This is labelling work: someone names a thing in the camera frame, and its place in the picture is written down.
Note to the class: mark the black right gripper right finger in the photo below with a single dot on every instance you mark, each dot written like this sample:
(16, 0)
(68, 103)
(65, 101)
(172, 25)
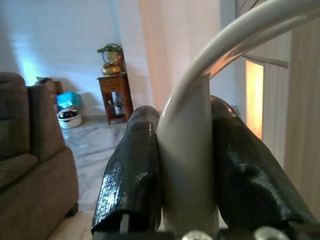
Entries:
(250, 180)

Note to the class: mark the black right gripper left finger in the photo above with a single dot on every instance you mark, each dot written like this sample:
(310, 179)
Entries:
(130, 175)

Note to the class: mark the small pale figurine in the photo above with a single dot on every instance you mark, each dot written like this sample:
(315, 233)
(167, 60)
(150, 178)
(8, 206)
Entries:
(109, 102)

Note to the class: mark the white round appliance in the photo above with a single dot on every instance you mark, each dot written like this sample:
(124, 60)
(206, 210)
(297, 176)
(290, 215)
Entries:
(70, 121)

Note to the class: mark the brown fabric sofa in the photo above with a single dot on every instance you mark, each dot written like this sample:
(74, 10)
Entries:
(37, 187)

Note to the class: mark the blue printed box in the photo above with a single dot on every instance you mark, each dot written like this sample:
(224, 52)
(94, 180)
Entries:
(71, 100)

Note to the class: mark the light wooden cabinet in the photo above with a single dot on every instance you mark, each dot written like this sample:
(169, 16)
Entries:
(305, 100)

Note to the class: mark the gold bowl plant ornament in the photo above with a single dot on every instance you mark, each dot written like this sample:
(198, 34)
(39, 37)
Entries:
(111, 70)

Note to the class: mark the brown cardboard box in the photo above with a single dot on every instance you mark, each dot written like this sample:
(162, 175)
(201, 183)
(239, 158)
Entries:
(53, 86)

